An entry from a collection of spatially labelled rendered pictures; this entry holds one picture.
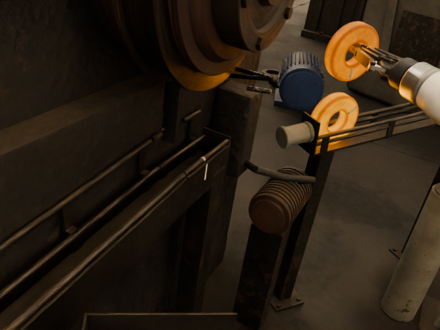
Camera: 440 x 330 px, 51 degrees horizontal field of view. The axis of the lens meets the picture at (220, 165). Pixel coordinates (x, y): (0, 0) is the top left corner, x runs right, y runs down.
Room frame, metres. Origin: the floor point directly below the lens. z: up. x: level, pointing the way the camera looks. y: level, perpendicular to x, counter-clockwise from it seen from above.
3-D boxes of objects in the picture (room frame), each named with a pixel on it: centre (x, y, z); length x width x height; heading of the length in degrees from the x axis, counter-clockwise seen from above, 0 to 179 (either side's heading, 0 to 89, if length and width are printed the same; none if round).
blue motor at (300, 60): (3.10, -0.46, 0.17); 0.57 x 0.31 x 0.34; 176
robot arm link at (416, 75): (1.01, -0.42, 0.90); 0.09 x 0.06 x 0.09; 122
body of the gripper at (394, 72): (1.08, -0.38, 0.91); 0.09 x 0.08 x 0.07; 32
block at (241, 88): (1.09, -0.02, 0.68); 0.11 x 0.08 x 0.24; 66
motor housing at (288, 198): (1.12, -0.19, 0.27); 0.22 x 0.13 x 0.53; 156
